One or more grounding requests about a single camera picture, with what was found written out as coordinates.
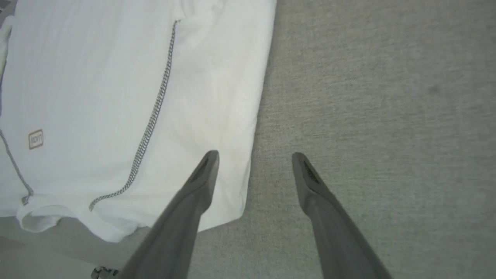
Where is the small metal fitting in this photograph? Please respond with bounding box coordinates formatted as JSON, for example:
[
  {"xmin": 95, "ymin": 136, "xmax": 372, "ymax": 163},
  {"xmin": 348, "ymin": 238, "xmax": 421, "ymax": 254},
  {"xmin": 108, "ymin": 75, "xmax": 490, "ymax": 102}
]
[{"xmin": 91, "ymin": 267, "xmax": 119, "ymax": 279}]

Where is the white shirt with chain trim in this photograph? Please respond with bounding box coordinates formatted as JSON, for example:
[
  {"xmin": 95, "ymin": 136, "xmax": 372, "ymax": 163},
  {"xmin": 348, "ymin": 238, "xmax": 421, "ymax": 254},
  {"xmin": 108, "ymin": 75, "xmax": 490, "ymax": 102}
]
[{"xmin": 0, "ymin": 0, "xmax": 277, "ymax": 243}]

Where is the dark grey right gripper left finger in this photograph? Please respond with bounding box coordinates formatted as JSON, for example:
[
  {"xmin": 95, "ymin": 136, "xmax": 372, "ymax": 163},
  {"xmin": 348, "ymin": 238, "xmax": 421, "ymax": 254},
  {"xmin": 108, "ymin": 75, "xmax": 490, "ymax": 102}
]
[{"xmin": 116, "ymin": 150, "xmax": 220, "ymax": 279}]

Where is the grey fabric sofa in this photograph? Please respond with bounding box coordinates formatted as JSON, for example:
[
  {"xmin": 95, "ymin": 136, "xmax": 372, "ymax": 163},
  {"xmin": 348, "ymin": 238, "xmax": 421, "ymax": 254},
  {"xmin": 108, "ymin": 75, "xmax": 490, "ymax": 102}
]
[{"xmin": 0, "ymin": 0, "xmax": 496, "ymax": 279}]

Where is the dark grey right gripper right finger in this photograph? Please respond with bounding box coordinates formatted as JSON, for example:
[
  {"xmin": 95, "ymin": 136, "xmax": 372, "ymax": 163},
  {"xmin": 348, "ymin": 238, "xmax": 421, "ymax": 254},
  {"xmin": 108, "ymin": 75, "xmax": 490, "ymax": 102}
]
[{"xmin": 291, "ymin": 152, "xmax": 393, "ymax": 279}]

